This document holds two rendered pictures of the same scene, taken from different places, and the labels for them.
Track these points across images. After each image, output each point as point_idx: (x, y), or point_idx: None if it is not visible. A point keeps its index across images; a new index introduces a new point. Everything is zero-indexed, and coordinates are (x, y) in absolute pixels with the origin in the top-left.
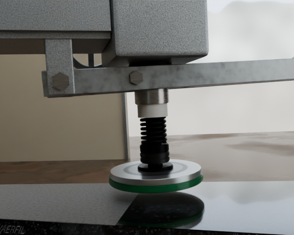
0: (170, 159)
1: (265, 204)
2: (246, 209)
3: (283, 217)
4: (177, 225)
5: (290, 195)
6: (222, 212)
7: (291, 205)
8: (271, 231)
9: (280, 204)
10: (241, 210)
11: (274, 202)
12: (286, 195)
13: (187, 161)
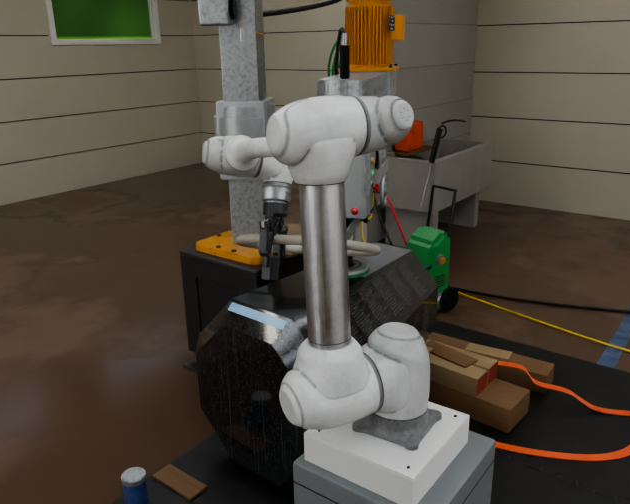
0: (359, 270)
1: (299, 287)
2: (300, 283)
3: (285, 285)
4: (303, 271)
5: (301, 295)
6: (303, 279)
7: (291, 290)
8: (280, 280)
9: (295, 289)
10: (300, 282)
11: (298, 289)
12: (301, 294)
13: (349, 272)
